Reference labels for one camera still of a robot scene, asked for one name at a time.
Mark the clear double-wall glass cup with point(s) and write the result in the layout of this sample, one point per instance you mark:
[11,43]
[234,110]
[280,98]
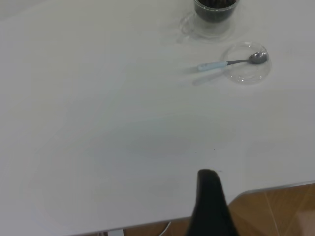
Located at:
[211,27]

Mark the dark coffee beans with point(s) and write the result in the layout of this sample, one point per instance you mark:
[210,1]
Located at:
[214,3]

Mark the clear round glass lid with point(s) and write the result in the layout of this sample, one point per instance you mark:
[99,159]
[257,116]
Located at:
[248,75]

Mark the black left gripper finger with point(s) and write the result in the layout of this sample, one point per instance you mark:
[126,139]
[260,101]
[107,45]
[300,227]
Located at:
[209,204]

